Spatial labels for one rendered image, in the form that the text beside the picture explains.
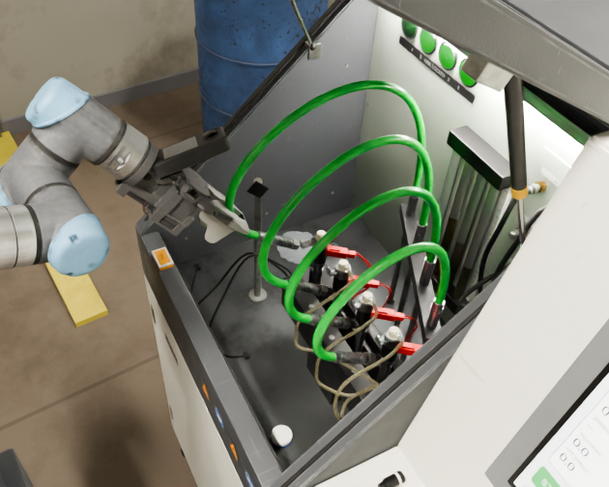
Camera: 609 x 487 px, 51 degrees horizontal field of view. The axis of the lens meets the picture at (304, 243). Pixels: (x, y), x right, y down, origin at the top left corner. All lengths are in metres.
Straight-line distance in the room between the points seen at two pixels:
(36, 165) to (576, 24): 0.81
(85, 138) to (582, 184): 0.62
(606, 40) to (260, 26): 1.78
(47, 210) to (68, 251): 0.06
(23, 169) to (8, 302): 1.78
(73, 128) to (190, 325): 0.50
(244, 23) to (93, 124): 1.80
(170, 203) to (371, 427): 0.44
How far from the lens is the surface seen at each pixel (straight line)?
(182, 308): 1.28
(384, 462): 1.09
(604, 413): 0.80
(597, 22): 1.14
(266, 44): 2.70
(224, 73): 2.82
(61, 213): 0.84
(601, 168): 0.75
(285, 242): 1.12
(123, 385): 2.34
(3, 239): 0.81
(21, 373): 2.46
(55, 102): 0.90
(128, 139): 0.93
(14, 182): 0.93
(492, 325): 0.88
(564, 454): 0.86
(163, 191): 0.98
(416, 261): 1.18
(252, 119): 1.35
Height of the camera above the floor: 1.94
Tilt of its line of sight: 45 degrees down
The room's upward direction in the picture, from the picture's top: 4 degrees clockwise
